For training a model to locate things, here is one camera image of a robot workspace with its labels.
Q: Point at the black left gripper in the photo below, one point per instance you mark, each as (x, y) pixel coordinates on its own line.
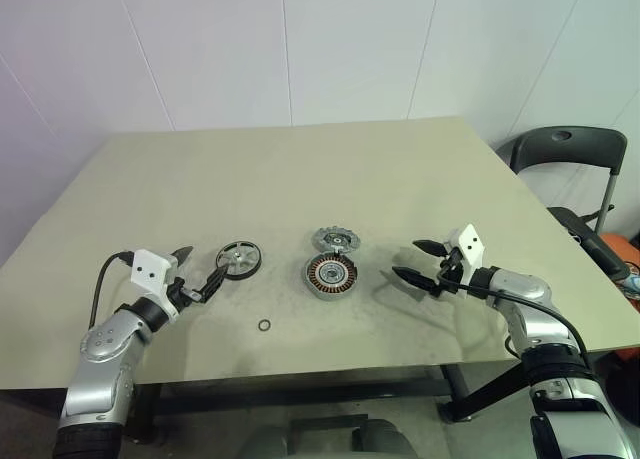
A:
(184, 291)

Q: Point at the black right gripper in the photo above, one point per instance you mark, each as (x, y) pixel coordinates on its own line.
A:
(450, 265)

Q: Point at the silver black-rimmed motor rotor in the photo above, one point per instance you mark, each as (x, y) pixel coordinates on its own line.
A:
(240, 259)

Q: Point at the copper-wound motor stator housing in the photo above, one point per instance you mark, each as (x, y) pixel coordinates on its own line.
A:
(320, 274)

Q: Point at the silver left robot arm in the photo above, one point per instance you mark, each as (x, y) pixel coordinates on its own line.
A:
(100, 349)

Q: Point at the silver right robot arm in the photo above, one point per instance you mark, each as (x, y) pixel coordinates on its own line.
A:
(530, 289)

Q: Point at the grey rounded shape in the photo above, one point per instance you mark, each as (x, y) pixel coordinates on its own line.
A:
(385, 441)

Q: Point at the black folding chair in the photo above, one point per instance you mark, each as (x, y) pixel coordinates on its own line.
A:
(575, 146)

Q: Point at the orange object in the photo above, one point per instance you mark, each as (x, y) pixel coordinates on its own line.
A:
(622, 249)

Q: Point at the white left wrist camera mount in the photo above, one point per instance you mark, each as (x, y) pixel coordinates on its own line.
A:
(147, 269)

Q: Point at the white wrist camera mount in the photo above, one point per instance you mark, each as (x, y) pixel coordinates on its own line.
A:
(147, 269)
(472, 246)

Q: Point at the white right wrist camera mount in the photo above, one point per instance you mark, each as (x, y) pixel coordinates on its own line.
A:
(472, 246)

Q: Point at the black metal table frame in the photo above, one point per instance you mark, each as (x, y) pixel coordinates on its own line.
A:
(300, 384)

